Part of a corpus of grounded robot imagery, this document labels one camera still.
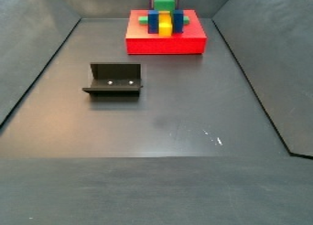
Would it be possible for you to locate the red base board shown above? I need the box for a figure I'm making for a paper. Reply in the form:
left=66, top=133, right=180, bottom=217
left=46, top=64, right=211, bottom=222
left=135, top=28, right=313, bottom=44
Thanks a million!
left=124, top=10, right=206, bottom=55

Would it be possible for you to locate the dark blue peg right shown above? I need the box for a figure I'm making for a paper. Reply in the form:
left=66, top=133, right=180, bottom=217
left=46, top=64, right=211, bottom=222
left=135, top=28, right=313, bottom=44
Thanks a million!
left=148, top=10, right=159, bottom=34

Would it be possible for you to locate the dark blue peg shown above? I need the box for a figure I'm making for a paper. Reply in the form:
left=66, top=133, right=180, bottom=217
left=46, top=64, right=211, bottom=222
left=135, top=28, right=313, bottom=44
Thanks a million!
left=148, top=10, right=159, bottom=34
left=172, top=9, right=183, bottom=34

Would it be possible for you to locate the green U-shaped block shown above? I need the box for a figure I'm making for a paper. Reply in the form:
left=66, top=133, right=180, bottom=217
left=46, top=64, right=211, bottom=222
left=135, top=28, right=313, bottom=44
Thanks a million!
left=137, top=0, right=189, bottom=25

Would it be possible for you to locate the yellow long bar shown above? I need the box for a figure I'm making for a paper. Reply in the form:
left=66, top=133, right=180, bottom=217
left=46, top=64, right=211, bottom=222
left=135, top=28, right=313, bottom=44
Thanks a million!
left=159, top=11, right=172, bottom=37

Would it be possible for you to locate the black L-shaped fixture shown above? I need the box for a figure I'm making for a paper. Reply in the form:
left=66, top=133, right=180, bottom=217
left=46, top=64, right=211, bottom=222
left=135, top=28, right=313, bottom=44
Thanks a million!
left=81, top=62, right=141, bottom=95

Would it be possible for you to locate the dark blue peg left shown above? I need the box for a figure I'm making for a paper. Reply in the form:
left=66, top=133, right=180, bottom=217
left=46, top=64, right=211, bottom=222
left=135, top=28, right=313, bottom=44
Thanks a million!
left=172, top=9, right=183, bottom=34

